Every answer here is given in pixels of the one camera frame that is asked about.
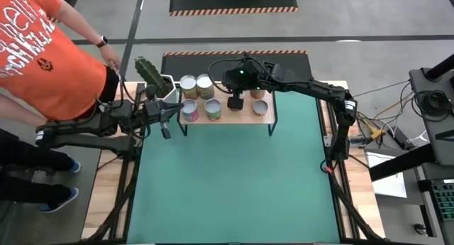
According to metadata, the green label can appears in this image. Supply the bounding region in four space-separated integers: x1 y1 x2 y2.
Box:
204 98 223 122

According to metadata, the white paper sheet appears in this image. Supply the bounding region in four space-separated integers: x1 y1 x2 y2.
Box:
365 153 408 199

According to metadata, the grey equipment cart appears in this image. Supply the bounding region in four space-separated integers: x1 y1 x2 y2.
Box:
407 53 454 168

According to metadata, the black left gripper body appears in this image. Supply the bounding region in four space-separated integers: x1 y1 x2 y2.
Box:
143 84 172 140

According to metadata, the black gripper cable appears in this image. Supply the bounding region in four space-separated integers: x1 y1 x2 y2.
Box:
207 55 251 95

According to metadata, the blue peas can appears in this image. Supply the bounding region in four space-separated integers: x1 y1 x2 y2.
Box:
196 73 216 100

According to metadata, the yellow cable plug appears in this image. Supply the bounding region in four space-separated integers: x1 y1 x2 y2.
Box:
361 119 387 139

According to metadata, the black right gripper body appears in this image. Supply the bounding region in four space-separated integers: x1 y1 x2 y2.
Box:
221 60 265 111

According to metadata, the black power strip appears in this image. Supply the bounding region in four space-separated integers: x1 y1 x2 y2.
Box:
388 126 414 152

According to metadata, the pink chicken soup can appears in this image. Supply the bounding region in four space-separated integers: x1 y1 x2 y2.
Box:
181 98 200 123

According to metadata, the black diagonal bar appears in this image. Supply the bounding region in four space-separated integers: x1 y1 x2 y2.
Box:
368 141 439 182

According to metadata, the green cactus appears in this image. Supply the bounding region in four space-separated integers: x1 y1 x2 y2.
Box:
133 55 167 97

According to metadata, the yellow red-dotted can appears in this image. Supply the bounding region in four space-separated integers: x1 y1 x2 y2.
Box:
252 99 270 117

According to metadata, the orange green beans can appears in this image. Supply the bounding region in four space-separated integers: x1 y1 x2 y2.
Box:
179 74 199 99

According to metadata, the black cable coil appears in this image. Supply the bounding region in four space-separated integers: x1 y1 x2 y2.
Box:
413 89 454 119

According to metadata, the backlit keyboard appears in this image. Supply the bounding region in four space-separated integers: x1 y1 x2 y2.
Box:
430 179 454 223

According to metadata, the black aluminium table frame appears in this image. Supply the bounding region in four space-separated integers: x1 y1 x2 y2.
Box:
80 80 387 245

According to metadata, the green table mat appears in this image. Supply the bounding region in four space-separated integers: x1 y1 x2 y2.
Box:
126 87 342 244

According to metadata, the small black caster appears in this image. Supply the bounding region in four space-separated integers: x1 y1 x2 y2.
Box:
412 222 429 236

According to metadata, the person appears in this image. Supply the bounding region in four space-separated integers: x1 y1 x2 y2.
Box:
0 127 82 214
0 0 123 129

